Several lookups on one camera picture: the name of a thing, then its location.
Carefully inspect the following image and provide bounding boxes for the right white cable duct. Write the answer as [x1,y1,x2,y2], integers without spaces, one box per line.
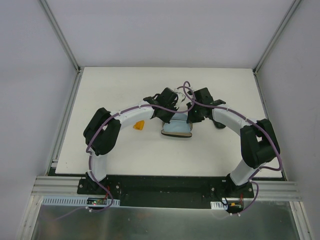
[210,201,228,211]

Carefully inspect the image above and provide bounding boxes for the left aluminium frame post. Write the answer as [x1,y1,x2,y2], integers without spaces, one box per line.
[38,0,82,73]

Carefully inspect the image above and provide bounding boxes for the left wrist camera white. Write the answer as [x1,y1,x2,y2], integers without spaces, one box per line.
[173,88,186,104]

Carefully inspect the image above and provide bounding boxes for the left white cable duct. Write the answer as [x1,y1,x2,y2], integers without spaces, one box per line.
[42,196,121,208]

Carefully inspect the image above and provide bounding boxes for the aluminium frame post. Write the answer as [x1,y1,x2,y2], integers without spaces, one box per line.
[38,0,82,73]
[252,0,302,75]

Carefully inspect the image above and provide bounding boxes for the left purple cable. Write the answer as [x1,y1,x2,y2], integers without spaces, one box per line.
[85,86,196,176]

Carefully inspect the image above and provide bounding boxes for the light blue cloth back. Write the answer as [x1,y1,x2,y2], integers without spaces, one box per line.
[162,113,193,134]

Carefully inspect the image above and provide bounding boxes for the white cable duct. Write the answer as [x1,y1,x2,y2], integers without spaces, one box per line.
[210,201,228,211]
[42,196,121,208]

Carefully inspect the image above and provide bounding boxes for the purple cable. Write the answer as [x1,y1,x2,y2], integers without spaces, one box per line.
[182,80,282,218]
[85,86,196,176]

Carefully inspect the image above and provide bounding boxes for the black glasses case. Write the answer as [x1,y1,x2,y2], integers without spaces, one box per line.
[212,119,226,130]
[161,120,193,138]

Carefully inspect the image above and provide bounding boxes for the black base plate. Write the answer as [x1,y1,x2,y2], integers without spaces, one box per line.
[47,168,261,208]

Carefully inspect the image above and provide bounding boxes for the aluminium front rail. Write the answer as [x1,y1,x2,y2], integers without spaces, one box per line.
[31,176,303,202]

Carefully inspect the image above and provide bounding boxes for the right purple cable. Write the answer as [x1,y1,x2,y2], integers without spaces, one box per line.
[182,80,282,218]

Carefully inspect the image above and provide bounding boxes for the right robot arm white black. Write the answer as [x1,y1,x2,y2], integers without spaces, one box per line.
[186,87,280,198]

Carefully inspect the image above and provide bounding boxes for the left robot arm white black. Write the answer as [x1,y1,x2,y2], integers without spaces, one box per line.
[83,87,179,195]

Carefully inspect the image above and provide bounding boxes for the right aluminium frame post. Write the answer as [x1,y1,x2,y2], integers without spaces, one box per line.
[252,0,302,75]

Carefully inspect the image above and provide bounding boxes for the orange safety glasses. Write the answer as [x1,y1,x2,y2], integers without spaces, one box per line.
[133,120,145,131]

